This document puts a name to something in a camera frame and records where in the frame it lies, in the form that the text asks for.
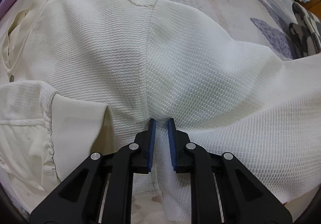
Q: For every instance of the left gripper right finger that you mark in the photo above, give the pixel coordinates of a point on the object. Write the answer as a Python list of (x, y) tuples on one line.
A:
[(223, 190)]

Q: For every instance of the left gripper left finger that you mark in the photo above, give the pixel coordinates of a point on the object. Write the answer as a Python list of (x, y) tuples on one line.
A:
[(99, 190)]

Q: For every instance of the white snap-button jacket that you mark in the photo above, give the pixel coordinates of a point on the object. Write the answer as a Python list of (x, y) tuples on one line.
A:
[(83, 76)]

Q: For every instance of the checkered folded sweater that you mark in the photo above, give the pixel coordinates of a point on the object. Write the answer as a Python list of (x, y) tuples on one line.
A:
[(305, 33)]

